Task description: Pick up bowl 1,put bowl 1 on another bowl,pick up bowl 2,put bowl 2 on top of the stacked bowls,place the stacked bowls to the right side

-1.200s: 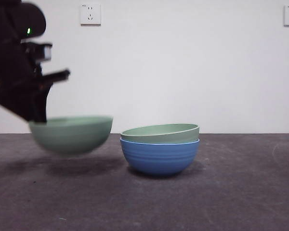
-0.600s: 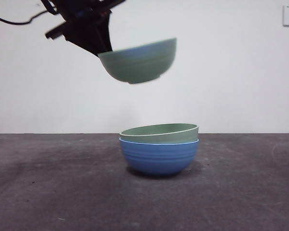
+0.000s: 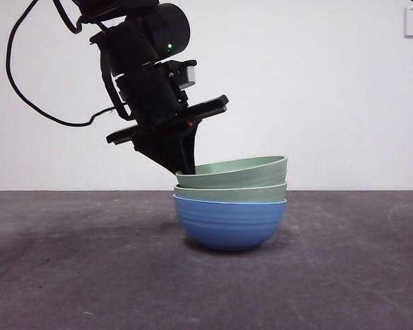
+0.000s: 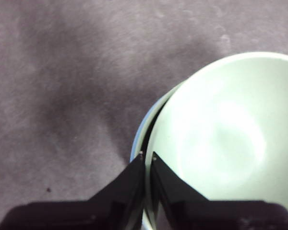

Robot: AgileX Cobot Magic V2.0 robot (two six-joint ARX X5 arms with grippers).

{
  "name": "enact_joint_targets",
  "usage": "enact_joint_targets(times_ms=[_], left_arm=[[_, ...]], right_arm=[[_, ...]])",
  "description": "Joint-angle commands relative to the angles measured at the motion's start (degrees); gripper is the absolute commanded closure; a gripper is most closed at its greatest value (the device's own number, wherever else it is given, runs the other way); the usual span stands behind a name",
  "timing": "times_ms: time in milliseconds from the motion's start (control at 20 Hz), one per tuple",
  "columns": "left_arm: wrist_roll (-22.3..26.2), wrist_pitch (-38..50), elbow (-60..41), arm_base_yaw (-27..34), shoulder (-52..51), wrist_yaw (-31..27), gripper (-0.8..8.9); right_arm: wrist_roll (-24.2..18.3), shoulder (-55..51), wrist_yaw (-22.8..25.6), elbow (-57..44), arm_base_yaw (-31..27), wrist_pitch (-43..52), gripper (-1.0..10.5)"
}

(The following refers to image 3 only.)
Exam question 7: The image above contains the green ribbed bowl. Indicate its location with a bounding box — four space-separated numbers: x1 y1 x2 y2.
173 181 288 204
175 155 289 189

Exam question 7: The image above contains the blue ribbed bowl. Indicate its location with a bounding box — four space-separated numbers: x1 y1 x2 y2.
172 194 288 251

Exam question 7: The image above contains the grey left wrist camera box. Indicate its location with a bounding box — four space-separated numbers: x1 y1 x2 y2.
178 64 198 91

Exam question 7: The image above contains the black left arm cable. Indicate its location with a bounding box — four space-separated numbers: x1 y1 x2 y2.
6 0 118 127
52 0 83 34

